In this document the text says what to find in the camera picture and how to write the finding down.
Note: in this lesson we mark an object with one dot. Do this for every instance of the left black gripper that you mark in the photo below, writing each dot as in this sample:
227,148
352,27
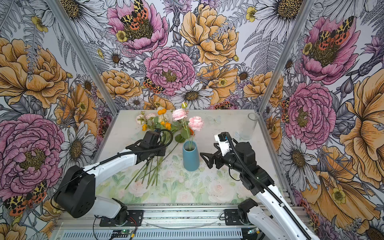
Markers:
161,153

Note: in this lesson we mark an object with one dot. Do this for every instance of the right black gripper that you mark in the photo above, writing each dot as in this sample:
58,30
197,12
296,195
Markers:
217,155

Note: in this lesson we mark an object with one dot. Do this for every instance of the teal ceramic vase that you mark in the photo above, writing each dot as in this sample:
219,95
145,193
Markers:
191,156

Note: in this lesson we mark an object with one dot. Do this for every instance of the orange poppy flower stem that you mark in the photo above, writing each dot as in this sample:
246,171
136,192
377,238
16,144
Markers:
149,174

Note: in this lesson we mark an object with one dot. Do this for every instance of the pink rose flower stem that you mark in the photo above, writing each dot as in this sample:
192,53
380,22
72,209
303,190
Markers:
189,126

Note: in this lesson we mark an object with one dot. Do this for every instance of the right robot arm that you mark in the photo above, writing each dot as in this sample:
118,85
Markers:
267,209

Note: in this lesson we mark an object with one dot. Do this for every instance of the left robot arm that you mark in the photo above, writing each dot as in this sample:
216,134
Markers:
77,192

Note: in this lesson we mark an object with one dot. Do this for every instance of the clear glass cylinder vase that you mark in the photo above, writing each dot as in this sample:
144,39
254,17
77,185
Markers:
248,126

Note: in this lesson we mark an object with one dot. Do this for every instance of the pink-edged white carnation stem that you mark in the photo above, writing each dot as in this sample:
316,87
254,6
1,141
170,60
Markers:
148,119

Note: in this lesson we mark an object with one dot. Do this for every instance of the green circuit board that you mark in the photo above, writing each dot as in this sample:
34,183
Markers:
124,234

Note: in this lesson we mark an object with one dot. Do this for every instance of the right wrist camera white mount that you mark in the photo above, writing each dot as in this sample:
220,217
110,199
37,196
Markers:
223,142

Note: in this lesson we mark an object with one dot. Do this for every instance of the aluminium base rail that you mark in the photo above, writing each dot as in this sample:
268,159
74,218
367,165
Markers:
163,222

